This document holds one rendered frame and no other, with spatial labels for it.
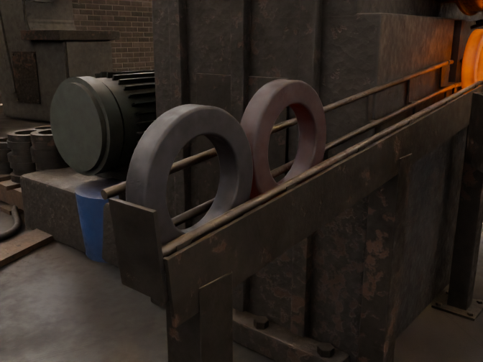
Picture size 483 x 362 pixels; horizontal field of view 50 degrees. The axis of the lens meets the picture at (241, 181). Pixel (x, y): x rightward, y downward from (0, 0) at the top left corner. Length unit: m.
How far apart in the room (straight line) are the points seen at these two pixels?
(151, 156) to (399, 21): 0.79
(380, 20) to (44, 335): 1.22
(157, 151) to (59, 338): 1.13
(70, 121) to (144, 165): 1.56
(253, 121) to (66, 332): 1.10
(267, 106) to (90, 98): 1.34
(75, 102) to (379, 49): 1.25
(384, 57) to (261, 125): 0.54
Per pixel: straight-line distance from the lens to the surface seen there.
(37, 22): 5.60
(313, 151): 0.80
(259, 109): 0.68
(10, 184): 2.72
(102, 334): 1.60
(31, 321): 1.73
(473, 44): 1.49
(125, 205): 0.56
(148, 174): 0.55
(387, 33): 1.17
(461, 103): 1.33
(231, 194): 0.66
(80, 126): 2.05
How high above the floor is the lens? 0.82
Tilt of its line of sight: 16 degrees down
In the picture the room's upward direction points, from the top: straight up
